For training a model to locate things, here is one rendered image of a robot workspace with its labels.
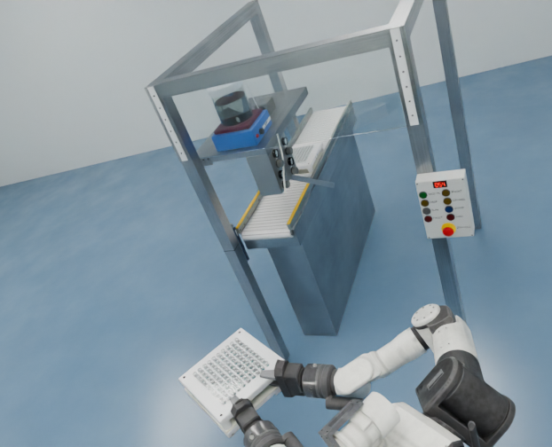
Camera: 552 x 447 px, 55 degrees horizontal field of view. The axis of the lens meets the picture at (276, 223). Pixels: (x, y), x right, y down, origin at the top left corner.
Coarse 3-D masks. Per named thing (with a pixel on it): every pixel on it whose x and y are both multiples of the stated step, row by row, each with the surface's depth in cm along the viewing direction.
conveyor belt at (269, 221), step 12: (300, 144) 318; (324, 144) 307; (288, 192) 273; (300, 192) 269; (264, 204) 272; (276, 204) 268; (288, 204) 264; (252, 216) 265; (264, 216) 261; (276, 216) 258; (288, 216) 254; (252, 228) 256; (264, 228) 252; (276, 228) 249
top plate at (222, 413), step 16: (240, 336) 164; (256, 352) 156; (272, 352) 154; (192, 368) 160; (240, 368) 153; (256, 368) 151; (272, 368) 149; (192, 384) 154; (256, 384) 146; (208, 400) 147; (224, 416) 141
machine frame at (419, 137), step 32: (256, 0) 293; (416, 0) 189; (224, 32) 259; (256, 32) 300; (448, 32) 267; (192, 64) 232; (224, 64) 200; (448, 64) 277; (448, 96) 287; (416, 128) 185; (416, 160) 193; (224, 224) 245; (480, 224) 330; (448, 256) 214; (256, 288) 269; (448, 288) 224; (288, 352) 296
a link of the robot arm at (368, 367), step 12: (360, 360) 133; (372, 360) 133; (336, 372) 135; (348, 372) 133; (360, 372) 132; (372, 372) 131; (384, 372) 132; (336, 384) 133; (348, 384) 132; (360, 384) 131
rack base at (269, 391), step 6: (186, 390) 159; (264, 390) 149; (270, 390) 149; (276, 390) 149; (192, 396) 157; (258, 396) 148; (264, 396) 148; (270, 396) 148; (198, 402) 154; (252, 402) 147; (258, 402) 147; (264, 402) 148; (204, 408) 151; (258, 408) 147; (216, 420) 146; (234, 420) 144; (234, 426) 143; (228, 432) 142; (234, 432) 144
